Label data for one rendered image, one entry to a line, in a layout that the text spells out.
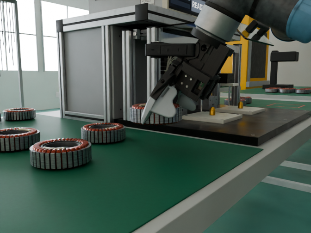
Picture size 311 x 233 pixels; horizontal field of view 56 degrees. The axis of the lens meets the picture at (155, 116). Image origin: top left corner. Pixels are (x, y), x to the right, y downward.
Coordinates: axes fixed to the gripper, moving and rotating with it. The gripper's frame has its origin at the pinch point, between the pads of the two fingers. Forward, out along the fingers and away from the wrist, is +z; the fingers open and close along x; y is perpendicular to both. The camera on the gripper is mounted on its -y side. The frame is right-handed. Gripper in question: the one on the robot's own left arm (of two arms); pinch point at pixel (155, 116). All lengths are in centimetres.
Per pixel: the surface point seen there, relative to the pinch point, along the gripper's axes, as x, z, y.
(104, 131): -0.7, 10.5, -9.3
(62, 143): -13.4, 11.0, -9.9
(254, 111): 57, -1, 12
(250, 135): 17.4, -3.4, 17.5
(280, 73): 584, 7, -28
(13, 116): 12, 37, -52
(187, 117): 32.4, 7.0, -2.4
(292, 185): 151, 45, 52
